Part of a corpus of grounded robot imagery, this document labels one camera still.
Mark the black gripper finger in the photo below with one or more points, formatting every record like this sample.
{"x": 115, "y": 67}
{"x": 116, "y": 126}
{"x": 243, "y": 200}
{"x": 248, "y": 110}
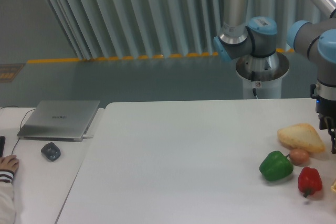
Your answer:
{"x": 333, "y": 140}

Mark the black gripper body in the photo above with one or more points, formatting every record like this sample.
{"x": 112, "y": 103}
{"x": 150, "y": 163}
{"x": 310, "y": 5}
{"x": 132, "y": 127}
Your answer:
{"x": 326, "y": 113}

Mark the yellow bell pepper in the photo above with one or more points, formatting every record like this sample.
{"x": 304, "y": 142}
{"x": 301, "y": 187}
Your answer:
{"x": 333, "y": 186}

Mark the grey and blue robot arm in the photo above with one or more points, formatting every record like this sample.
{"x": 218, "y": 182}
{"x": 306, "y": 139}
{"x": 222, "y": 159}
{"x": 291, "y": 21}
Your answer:
{"x": 253, "y": 44}

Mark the white striped sleeve forearm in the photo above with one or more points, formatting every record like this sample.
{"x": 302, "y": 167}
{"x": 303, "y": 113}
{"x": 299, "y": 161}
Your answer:
{"x": 8, "y": 211}

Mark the red bell pepper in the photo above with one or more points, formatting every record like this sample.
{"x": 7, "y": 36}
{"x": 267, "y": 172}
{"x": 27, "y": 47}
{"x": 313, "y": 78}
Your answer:
{"x": 309, "y": 181}

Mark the green bell pepper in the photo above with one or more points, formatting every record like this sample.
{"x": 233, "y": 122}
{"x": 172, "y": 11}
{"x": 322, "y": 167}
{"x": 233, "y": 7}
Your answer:
{"x": 275, "y": 166}

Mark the person's hand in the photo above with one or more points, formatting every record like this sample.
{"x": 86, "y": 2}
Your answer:
{"x": 9, "y": 163}

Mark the toasted bread slice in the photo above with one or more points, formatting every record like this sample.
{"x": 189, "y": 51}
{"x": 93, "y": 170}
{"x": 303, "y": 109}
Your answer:
{"x": 302, "y": 136}

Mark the brown onion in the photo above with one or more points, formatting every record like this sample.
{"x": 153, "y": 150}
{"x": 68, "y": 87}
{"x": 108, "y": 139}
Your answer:
{"x": 298, "y": 156}

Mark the silver closed laptop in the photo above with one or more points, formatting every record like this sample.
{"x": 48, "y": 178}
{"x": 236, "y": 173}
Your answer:
{"x": 60, "y": 120}

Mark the black phone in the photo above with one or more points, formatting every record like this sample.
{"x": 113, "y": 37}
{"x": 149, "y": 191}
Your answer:
{"x": 2, "y": 145}

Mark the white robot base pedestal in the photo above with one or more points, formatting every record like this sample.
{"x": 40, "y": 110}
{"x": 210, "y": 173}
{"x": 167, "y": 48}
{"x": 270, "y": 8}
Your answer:
{"x": 262, "y": 77}

